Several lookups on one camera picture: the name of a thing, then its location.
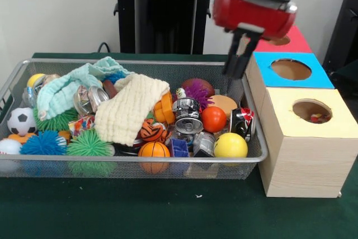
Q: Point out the black and white soccer ball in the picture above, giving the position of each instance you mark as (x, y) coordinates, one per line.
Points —
(21, 121)

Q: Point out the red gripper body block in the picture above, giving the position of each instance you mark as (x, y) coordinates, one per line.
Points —
(251, 16)

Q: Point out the mint green cloth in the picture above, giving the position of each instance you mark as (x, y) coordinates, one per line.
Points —
(61, 90)

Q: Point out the colourful patterned paper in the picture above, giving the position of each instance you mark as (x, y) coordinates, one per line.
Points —
(317, 118)

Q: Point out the white baseball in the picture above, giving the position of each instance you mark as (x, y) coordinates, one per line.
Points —
(9, 147)

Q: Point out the cream knitted cloth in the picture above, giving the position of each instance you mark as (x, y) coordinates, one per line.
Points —
(126, 110)

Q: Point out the wooden box with three holes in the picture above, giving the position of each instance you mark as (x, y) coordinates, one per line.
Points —
(307, 166)

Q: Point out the green spiky ball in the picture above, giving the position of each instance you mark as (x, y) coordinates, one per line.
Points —
(89, 145)

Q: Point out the red orange ball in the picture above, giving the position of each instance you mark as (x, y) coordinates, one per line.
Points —
(214, 119)

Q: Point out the orange mini basketball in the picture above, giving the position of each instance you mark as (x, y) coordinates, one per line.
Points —
(153, 149)

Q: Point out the black upright panel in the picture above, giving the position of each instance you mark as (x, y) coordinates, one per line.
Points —
(345, 26)

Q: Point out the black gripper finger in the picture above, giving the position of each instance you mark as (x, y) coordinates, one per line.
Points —
(232, 60)
(247, 60)

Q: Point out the shallow clear mesh bin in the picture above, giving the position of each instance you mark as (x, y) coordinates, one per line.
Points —
(56, 172)

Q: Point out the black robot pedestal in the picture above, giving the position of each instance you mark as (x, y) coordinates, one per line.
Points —
(165, 26)

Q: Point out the large yellow ball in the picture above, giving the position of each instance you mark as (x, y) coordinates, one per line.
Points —
(230, 145)

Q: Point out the purple spiky ball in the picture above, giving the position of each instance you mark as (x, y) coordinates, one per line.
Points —
(197, 92)

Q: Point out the blue spiky ball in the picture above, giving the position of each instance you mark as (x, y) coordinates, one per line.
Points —
(42, 144)

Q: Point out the dark green side table cloth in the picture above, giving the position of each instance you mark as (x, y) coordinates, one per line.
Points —
(349, 72)

